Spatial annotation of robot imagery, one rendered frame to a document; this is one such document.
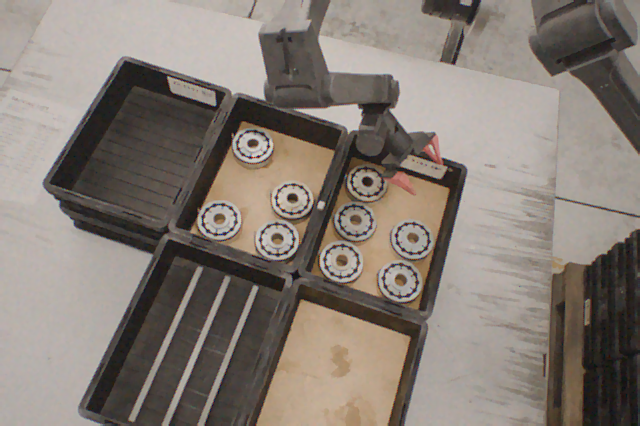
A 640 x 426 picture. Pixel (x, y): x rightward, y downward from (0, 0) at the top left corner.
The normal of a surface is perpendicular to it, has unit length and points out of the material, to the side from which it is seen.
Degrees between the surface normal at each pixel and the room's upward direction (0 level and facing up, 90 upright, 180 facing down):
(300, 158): 0
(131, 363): 0
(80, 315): 0
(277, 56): 64
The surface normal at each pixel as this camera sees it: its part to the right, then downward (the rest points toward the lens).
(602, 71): -0.27, 0.84
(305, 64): -0.33, 0.54
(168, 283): 0.07, -0.42
